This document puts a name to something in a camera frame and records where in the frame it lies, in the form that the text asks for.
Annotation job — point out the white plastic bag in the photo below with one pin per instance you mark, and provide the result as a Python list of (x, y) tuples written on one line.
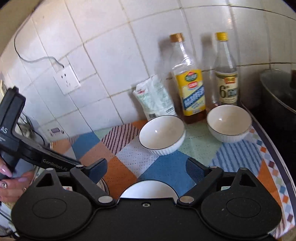
[(155, 97)]

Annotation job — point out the white ribbed bowl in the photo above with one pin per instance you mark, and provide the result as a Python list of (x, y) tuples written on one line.
[(161, 134), (229, 122), (148, 191)]

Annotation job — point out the white plate with sun print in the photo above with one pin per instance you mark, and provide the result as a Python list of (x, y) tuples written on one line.
[(103, 186)]

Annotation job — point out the white label vinegar bottle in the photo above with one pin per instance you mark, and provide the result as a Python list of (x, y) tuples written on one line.
[(226, 88)]

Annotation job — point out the colourful checked tablecloth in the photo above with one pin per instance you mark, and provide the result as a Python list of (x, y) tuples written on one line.
[(161, 166)]

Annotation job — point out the dark cooking pot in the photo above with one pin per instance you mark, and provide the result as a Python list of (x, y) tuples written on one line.
[(279, 90)]

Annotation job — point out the white wall socket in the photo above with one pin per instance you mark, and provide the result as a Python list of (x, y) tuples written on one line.
[(67, 80)]

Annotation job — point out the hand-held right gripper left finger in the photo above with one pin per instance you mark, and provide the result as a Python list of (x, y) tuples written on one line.
[(98, 173)]

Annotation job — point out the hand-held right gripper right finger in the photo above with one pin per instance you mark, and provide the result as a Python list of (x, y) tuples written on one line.
[(195, 170)]

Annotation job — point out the person's left hand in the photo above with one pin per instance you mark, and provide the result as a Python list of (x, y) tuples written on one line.
[(13, 187)]

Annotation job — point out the yellow label oil bottle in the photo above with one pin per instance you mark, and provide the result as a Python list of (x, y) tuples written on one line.
[(190, 92)]

